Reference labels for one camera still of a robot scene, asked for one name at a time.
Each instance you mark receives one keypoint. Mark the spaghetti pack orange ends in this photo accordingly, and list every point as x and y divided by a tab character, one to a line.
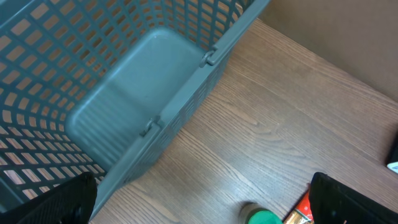
302	213

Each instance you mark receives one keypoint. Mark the green lid jar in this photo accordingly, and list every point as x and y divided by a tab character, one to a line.
253	213

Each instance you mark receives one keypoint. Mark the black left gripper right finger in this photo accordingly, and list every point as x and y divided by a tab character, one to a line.
333	202

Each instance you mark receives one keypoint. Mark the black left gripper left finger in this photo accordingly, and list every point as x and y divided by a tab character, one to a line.
70	202

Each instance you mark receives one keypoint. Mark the grey plastic shopping basket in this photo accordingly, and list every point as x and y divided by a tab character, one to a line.
104	86

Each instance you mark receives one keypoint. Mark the white barcode scanner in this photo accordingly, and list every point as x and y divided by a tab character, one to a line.
391	159

